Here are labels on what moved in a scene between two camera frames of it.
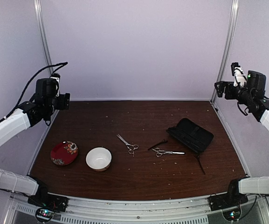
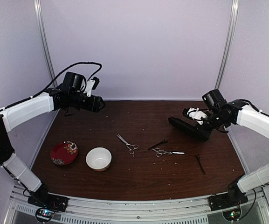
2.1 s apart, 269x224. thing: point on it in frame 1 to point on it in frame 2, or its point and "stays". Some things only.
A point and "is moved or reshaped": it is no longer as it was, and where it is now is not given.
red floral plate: x=64 y=153 stays
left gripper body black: x=63 y=103 to x=93 y=106
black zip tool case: x=191 y=134 is moved or reshaped
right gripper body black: x=229 y=94 to x=206 y=133
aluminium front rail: x=17 y=210 stays
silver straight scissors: x=160 y=151 stays
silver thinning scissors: x=131 y=147 stays
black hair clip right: x=198 y=158 stays
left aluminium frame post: x=37 y=5 stays
